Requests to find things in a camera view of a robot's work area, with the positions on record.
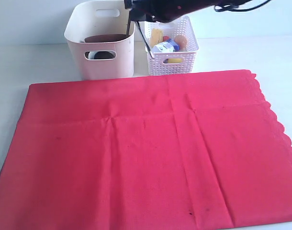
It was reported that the yellow cheese wedge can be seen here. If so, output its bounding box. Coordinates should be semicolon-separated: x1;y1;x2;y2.
150;28;163;48

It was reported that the brown chopstick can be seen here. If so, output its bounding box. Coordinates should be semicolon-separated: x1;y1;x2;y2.
135;21;155;58
126;16;131;37

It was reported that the white perforated plastic basket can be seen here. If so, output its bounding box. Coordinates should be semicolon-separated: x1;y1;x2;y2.
144;16;199;75

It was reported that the cream plastic bin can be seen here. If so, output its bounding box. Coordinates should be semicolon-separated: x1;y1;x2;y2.
64;0;135;80

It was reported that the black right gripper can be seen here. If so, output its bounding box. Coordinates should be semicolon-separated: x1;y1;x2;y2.
123;0;223;23

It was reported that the red grilled sausage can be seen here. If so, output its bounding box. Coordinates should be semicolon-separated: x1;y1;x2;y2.
162;36;171;42

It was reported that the stainless steel cup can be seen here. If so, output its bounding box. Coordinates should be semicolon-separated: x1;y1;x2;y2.
93;51;115;60

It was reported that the brown egg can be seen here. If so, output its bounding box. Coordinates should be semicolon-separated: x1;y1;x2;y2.
174;34;188;50

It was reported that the blue white milk carton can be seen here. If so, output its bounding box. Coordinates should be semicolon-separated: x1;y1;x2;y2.
151;39;180;53

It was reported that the yellow lemon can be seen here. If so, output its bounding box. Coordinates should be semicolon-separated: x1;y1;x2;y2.
164;58;182;64

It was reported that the pale green ceramic bowl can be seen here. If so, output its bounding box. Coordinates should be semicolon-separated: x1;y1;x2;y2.
88;51;96;60

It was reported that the red tablecloth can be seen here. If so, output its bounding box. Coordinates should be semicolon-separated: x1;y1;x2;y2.
0;70;292;230

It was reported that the round wooden plate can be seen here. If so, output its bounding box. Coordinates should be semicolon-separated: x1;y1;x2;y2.
84;34;128;43

